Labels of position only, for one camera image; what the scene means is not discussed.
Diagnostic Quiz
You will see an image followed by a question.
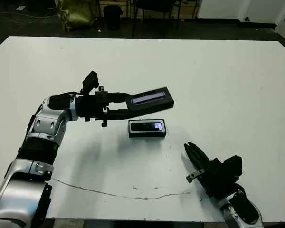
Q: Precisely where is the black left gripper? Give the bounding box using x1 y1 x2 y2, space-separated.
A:
76 85 134 128

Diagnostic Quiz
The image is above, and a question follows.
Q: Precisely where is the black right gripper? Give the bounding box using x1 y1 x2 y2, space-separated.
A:
183 142 236 199

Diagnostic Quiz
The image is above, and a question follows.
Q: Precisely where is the slim black camera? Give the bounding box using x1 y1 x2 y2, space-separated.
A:
130 121 163 132

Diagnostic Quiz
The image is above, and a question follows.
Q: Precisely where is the black box lid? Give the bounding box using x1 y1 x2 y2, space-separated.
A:
125 87 174 118

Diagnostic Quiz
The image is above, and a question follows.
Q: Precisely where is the black box base white insert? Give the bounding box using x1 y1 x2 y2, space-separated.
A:
128 118 167 139

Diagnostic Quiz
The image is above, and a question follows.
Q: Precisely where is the black trash bin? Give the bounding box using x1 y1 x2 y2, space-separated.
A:
103 5 123 30

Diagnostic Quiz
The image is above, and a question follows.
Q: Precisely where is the yellow-green plastic bag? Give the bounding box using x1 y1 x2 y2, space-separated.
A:
57 0 95 31

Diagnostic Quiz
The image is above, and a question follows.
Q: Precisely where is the black office chair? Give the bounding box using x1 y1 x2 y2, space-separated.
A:
132 0 181 38

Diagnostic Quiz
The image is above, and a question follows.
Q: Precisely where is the wooden crates stack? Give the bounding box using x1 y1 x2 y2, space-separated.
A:
95 0 200 19

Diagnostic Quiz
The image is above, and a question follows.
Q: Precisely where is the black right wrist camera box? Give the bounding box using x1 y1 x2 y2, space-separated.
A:
222 155 243 178

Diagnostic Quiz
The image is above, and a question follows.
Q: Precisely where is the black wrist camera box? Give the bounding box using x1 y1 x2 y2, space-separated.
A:
222 155 243 178
81 70 100 96

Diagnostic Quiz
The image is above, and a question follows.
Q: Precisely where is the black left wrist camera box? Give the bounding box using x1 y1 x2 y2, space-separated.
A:
81 70 100 96

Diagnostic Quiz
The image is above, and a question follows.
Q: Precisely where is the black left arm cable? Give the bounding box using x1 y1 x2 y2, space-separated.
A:
59 91 83 97

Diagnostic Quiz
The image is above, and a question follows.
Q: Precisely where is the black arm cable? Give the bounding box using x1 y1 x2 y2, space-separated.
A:
59 91 83 97
234 181 247 198

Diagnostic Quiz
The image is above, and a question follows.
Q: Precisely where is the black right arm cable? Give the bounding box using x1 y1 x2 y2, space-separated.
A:
234 181 247 198

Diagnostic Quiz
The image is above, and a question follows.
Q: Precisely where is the thin white floor cable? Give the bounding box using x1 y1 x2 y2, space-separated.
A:
0 10 60 25

